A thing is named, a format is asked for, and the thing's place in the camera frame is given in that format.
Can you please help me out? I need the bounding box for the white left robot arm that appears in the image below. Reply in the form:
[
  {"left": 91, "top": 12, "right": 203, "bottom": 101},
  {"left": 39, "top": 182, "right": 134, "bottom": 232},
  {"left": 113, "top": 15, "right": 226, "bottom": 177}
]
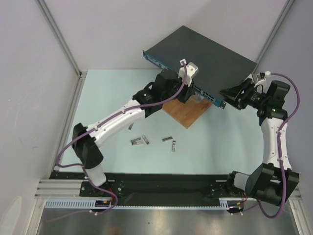
[{"left": 72, "top": 65, "right": 198, "bottom": 196}]

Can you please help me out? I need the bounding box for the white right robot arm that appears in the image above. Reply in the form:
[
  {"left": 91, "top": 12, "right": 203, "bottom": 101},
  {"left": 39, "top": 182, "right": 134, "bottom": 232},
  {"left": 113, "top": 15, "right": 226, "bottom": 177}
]
[{"left": 220, "top": 78, "right": 299, "bottom": 206}]

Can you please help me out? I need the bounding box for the wooden base board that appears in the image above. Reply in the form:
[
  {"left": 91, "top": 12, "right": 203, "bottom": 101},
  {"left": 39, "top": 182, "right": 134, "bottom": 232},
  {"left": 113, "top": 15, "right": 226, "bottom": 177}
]
[{"left": 162, "top": 98, "right": 212, "bottom": 129}]

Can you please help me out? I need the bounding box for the SFP module centre upright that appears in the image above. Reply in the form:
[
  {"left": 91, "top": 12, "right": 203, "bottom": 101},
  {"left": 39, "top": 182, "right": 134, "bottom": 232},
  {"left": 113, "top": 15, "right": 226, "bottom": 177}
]
[{"left": 171, "top": 141, "right": 176, "bottom": 152}]

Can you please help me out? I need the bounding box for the silver SFP module on pair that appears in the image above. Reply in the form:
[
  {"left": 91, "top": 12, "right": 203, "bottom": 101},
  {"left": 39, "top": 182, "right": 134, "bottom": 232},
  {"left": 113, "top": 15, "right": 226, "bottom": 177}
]
[{"left": 131, "top": 137, "right": 141, "bottom": 143}]

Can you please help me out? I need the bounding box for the metal switch stand bracket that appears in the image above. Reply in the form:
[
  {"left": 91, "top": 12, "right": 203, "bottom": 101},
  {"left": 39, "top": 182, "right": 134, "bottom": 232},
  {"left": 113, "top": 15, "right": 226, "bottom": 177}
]
[{"left": 192, "top": 95, "right": 204, "bottom": 103}]

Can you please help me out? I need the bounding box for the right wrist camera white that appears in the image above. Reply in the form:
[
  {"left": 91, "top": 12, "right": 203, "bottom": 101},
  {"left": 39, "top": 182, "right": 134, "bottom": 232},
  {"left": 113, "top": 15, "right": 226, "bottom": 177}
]
[{"left": 252, "top": 71, "right": 271, "bottom": 88}]

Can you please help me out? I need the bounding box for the black blue network switch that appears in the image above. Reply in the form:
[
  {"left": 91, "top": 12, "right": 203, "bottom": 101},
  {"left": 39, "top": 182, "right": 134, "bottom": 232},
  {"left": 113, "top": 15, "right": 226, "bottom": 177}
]
[{"left": 143, "top": 25, "right": 257, "bottom": 109}]

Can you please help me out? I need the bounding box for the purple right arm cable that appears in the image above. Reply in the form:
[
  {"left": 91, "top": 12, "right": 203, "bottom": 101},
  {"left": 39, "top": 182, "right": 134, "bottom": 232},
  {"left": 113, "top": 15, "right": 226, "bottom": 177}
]
[{"left": 229, "top": 72, "right": 301, "bottom": 218}]

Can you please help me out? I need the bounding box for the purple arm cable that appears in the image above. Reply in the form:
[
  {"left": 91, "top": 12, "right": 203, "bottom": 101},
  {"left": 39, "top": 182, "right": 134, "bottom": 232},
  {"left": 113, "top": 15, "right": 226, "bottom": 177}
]
[
  {"left": 46, "top": 61, "right": 190, "bottom": 222},
  {"left": 229, "top": 72, "right": 301, "bottom": 218}
]

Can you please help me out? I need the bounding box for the grey slotted cable duct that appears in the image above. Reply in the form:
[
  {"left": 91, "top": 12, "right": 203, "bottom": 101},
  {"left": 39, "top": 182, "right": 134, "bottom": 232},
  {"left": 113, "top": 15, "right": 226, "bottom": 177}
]
[{"left": 45, "top": 198, "right": 243, "bottom": 210}]

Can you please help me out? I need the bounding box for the aluminium frame post right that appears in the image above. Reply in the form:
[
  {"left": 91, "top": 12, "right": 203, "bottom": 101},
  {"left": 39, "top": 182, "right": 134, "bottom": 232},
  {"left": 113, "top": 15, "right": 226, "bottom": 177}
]
[{"left": 252, "top": 0, "right": 296, "bottom": 74}]

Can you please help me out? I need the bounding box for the aluminium frame post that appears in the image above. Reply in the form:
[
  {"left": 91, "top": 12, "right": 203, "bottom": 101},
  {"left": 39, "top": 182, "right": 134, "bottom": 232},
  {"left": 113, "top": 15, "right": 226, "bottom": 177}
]
[
  {"left": 35, "top": 0, "right": 83, "bottom": 78},
  {"left": 252, "top": 0, "right": 296, "bottom": 74}
]

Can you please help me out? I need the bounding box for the aluminium frame post left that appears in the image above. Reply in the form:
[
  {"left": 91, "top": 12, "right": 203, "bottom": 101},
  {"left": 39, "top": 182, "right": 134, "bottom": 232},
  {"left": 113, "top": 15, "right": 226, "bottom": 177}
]
[{"left": 35, "top": 0, "right": 83, "bottom": 78}]

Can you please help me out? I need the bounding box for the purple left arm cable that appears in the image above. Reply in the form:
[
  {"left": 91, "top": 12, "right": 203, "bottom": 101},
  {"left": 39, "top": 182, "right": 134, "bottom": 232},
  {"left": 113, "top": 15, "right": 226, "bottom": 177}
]
[{"left": 46, "top": 61, "right": 190, "bottom": 222}]

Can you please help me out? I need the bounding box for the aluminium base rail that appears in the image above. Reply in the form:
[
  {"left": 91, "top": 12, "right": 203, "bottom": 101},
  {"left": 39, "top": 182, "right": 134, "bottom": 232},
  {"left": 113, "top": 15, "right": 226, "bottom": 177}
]
[{"left": 34, "top": 178, "right": 303, "bottom": 201}]

